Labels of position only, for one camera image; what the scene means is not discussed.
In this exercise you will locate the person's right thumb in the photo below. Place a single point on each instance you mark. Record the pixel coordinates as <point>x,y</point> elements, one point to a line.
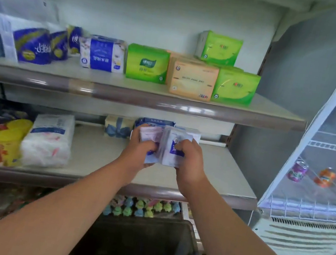
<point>182,145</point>

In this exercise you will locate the person's right forearm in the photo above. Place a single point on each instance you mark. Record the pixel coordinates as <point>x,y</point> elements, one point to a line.
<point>243,252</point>

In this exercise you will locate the purple drink can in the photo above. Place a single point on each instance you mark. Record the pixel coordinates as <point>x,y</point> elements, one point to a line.
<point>297,171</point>

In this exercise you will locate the orange drink can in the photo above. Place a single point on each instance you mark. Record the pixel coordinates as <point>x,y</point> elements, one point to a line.
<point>325,177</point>

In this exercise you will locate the person's left hand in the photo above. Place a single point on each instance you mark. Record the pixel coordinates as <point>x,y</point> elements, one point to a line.
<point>135,155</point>

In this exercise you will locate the person's left thumb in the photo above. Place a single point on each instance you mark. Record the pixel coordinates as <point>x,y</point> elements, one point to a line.
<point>149,146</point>

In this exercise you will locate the person's right hand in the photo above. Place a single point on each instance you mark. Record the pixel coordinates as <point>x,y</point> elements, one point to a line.
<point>191,169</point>

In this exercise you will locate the tissue box with blue ribbon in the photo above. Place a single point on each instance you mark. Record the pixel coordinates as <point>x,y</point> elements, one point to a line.
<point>118,126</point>

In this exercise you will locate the white purple tissue packet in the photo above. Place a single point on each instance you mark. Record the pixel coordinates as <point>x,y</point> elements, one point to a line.
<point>150,134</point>

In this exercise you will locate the white glass door cooler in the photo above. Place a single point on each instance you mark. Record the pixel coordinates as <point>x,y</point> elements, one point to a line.
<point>313,203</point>

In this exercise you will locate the orange tissue pack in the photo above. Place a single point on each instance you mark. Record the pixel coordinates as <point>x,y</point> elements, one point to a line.
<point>192,80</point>
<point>180,55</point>

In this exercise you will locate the row of colourful small toys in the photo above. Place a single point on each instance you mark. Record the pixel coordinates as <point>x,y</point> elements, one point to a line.
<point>141,207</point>

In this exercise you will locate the grey metal shelf unit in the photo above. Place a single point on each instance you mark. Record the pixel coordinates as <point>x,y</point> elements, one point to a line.
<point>172,100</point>

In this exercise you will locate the blue white tissue pack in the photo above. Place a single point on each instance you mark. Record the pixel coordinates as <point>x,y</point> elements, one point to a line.
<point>103,54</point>

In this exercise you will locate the green leaf print tissue pack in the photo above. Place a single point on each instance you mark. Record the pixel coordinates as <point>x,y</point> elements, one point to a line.
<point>220,48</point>
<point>236,87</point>

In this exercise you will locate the blue wet wipes packet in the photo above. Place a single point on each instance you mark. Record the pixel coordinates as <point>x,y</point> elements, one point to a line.
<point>156,122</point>

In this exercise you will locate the person's left forearm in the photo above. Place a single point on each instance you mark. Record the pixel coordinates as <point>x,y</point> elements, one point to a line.
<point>53,209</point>

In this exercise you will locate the blue yellow toilet roll pack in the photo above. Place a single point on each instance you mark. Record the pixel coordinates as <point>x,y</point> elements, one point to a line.
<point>74,38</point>
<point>58,45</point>
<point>29,42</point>

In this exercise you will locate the white blue tissue packet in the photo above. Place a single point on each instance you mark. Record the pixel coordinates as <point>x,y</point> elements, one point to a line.
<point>168,152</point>

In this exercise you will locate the white cotton pad pack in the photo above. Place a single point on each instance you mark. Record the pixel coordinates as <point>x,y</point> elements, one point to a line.
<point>47,140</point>

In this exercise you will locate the black plastic bin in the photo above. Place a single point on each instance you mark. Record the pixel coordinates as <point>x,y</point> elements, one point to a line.
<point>140,247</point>

